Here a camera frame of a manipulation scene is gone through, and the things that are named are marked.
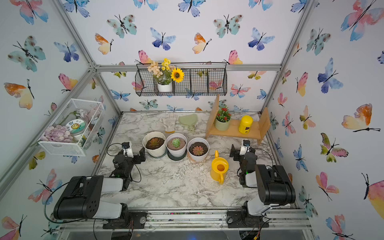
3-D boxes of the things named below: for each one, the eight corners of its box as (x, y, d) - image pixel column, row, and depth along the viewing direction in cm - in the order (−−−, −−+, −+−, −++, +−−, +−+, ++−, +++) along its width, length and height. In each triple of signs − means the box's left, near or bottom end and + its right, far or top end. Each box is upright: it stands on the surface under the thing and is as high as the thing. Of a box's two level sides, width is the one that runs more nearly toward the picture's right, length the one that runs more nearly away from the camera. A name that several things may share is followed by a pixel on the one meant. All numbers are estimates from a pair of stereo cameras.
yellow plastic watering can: (206, 179, 89) (207, 171, 80) (214, 159, 97) (215, 150, 88) (222, 186, 87) (225, 178, 78) (228, 165, 95) (232, 156, 86)
